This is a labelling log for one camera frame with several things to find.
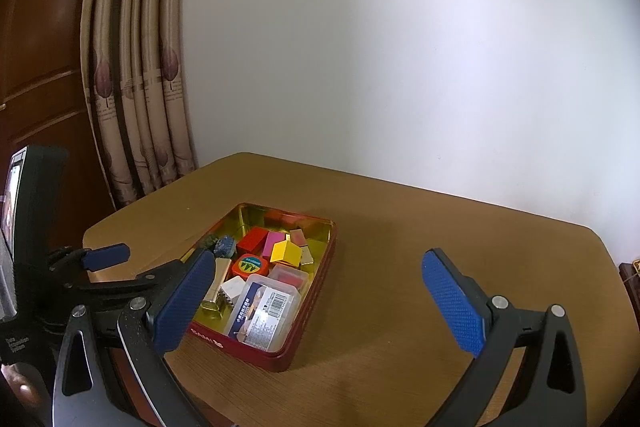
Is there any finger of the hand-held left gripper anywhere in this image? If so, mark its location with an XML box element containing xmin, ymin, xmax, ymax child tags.
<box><xmin>47</xmin><ymin>243</ymin><xmax>132</xmax><ymax>279</ymax></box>
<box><xmin>65</xmin><ymin>259</ymin><xmax>188</xmax><ymax>308</ymax></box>

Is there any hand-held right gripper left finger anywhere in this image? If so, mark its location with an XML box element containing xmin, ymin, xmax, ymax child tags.
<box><xmin>50</xmin><ymin>249</ymin><xmax>217</xmax><ymax>427</ymax></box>

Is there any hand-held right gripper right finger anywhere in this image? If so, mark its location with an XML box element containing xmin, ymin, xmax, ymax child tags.
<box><xmin>421</xmin><ymin>248</ymin><xmax>588</xmax><ymax>427</ymax></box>

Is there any gold lipstick tube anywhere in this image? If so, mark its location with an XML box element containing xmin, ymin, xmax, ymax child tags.
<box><xmin>200</xmin><ymin>257</ymin><xmax>233</xmax><ymax>312</ymax></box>

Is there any small white chevron box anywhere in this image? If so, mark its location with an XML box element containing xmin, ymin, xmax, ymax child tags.
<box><xmin>218</xmin><ymin>276</ymin><xmax>251</xmax><ymax>308</ymax></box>

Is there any red tape measure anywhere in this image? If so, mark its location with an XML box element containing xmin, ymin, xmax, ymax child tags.
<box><xmin>231</xmin><ymin>253</ymin><xmax>271</xmax><ymax>279</ymax></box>

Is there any clear box with blue label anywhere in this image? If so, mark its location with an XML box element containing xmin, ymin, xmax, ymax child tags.
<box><xmin>227</xmin><ymin>273</ymin><xmax>302</xmax><ymax>352</ymax></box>

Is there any red rectangular block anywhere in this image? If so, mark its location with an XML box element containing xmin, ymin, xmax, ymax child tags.
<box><xmin>236</xmin><ymin>227</ymin><xmax>269</xmax><ymax>255</ymax></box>

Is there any red tin box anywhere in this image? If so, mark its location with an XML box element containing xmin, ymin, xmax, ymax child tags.
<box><xmin>186</xmin><ymin>203</ymin><xmax>337</xmax><ymax>373</ymax></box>

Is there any pink rectangular block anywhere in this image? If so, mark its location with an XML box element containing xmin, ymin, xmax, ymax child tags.
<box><xmin>261</xmin><ymin>231</ymin><xmax>288</xmax><ymax>260</ymax></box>

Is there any clear box with red contents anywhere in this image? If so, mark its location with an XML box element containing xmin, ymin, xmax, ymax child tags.
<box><xmin>268</xmin><ymin>263</ymin><xmax>310</xmax><ymax>293</ymax></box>

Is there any yellow block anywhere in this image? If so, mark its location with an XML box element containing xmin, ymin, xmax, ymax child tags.
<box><xmin>270</xmin><ymin>240</ymin><xmax>302</xmax><ymax>267</ymax></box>

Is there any brown wooden cabinet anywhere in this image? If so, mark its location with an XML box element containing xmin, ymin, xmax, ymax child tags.
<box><xmin>0</xmin><ymin>0</ymin><xmax>118</xmax><ymax>218</ymax></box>

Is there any dark wooden furniture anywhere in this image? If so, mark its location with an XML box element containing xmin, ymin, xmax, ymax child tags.
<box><xmin>619</xmin><ymin>258</ymin><xmax>640</xmax><ymax>293</ymax></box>

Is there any beige printed curtain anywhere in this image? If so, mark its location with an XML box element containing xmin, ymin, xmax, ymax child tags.
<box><xmin>80</xmin><ymin>0</ymin><xmax>198</xmax><ymax>210</ymax></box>

